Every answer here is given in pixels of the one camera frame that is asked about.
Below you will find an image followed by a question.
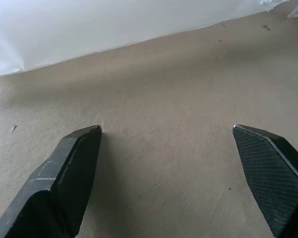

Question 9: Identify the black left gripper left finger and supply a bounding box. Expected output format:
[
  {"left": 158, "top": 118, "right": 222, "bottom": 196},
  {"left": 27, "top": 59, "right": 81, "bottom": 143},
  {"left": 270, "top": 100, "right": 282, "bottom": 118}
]
[{"left": 0, "top": 124, "right": 102, "bottom": 238}]

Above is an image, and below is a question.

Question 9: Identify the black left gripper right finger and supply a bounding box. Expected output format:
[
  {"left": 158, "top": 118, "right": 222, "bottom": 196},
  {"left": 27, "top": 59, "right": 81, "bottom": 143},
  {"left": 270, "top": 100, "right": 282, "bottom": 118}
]
[{"left": 231, "top": 124, "right": 298, "bottom": 238}]

